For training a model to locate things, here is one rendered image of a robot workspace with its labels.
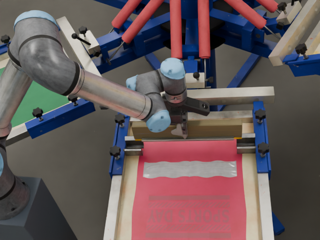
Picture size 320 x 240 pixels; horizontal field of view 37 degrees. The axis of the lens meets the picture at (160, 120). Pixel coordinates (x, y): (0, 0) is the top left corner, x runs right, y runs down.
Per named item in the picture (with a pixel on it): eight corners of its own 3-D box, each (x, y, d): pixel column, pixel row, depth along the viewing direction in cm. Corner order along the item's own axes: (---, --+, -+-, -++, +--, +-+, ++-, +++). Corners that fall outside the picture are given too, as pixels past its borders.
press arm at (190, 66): (197, 96, 202) (196, 88, 198) (183, 97, 203) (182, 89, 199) (198, 67, 213) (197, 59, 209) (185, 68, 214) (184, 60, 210)
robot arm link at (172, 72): (155, 60, 153) (179, 52, 154) (158, 83, 162) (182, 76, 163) (161, 76, 148) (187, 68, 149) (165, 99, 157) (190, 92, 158)
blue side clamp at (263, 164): (270, 180, 178) (271, 170, 173) (256, 180, 179) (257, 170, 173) (264, 118, 197) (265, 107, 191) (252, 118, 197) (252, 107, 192)
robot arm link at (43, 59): (38, 59, 112) (182, 117, 143) (33, 31, 119) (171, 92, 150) (14, 91, 117) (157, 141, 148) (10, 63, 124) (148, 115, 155)
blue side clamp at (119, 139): (125, 182, 185) (121, 172, 180) (112, 182, 186) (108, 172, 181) (132, 122, 204) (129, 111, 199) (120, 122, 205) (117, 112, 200)
